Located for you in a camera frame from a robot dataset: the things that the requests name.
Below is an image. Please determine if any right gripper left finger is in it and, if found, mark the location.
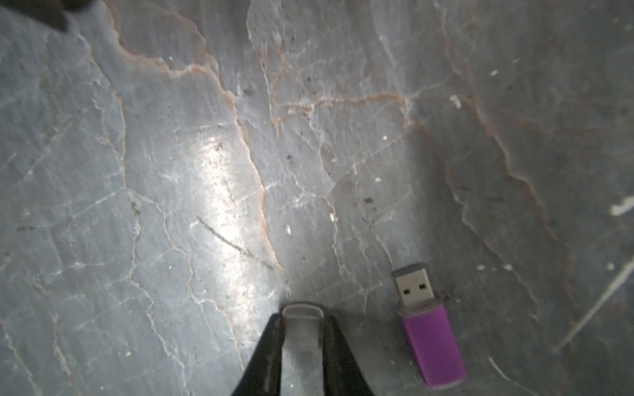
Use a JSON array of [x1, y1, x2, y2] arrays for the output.
[[232, 313, 285, 396]]

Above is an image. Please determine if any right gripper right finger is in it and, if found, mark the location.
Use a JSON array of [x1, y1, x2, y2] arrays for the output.
[[322, 315, 374, 396]]

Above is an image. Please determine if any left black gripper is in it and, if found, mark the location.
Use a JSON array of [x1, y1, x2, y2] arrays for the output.
[[1, 0, 93, 32]]

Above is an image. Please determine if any clear usb cap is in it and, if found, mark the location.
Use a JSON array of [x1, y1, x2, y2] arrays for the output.
[[281, 303, 325, 352]]

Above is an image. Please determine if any purple usb drive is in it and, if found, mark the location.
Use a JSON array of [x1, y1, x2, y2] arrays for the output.
[[392, 264, 467, 389]]

